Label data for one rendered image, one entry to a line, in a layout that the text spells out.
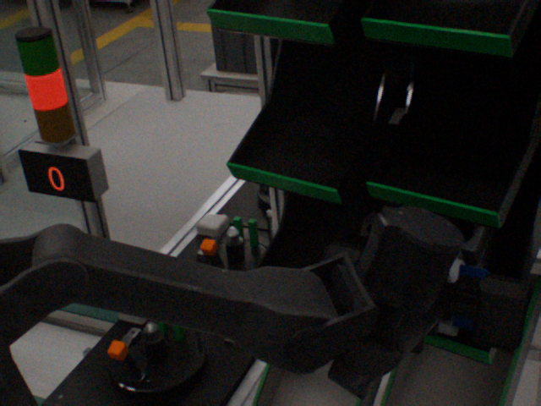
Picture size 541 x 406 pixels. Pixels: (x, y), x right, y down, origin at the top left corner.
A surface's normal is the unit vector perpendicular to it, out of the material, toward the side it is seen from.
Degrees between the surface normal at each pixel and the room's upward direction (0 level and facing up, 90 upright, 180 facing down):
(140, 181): 0
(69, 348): 0
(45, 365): 0
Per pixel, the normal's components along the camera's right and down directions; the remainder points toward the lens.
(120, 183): -0.08, -0.86
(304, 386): -0.45, -0.28
